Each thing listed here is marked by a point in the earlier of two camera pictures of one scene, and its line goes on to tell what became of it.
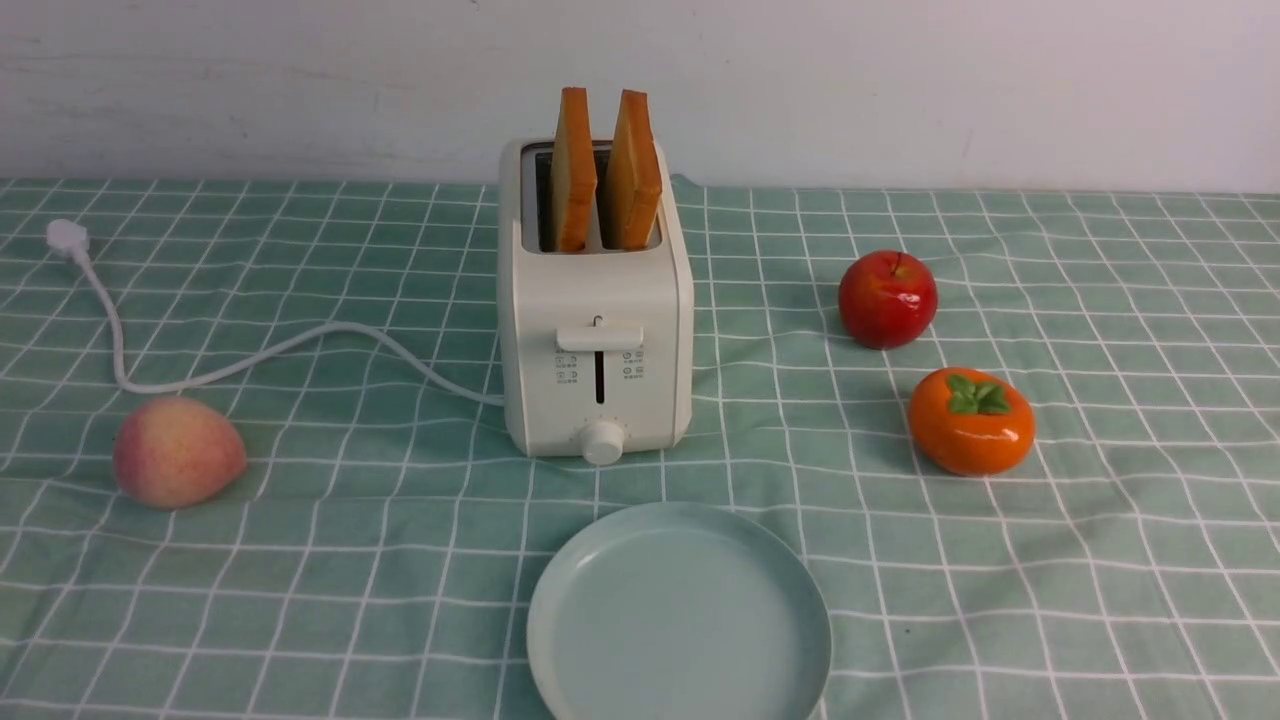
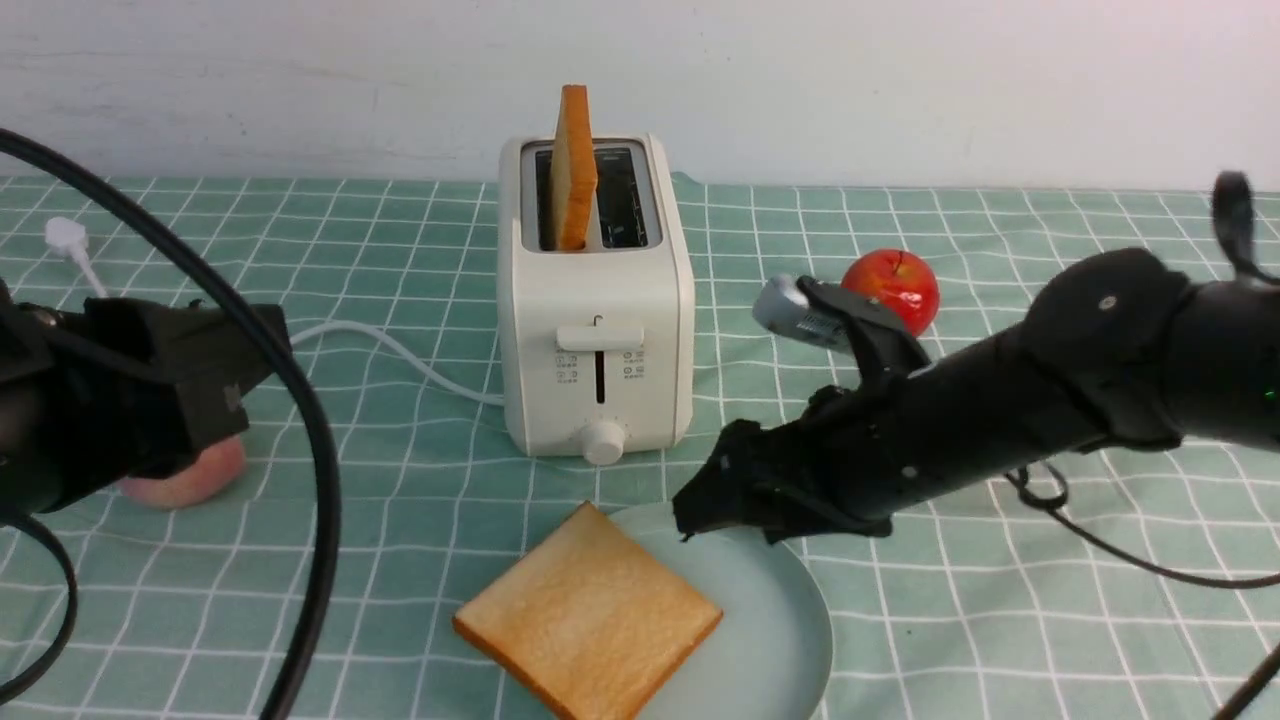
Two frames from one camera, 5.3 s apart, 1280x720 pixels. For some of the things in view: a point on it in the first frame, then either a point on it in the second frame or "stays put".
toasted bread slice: x=573 y=172 stays put
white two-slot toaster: x=598 y=344 stays put
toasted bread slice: x=632 y=181 to x=590 y=622
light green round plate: x=680 y=610 stays put
